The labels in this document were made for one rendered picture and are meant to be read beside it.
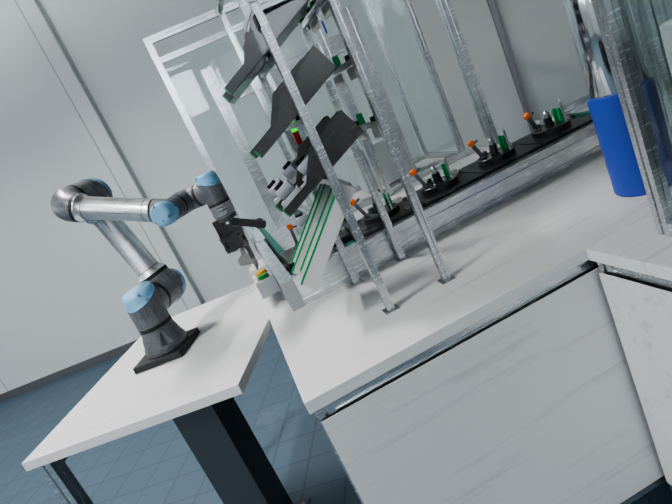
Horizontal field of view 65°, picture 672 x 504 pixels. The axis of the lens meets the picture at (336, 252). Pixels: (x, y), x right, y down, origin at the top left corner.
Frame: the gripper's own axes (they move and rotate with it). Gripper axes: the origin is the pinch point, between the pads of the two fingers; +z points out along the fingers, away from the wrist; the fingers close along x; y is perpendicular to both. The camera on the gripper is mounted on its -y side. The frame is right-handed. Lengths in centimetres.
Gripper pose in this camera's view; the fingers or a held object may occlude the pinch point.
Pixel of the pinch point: (257, 265)
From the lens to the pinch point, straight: 183.7
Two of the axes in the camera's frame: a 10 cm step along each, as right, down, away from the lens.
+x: 2.4, 1.6, -9.6
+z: 4.1, 8.8, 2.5
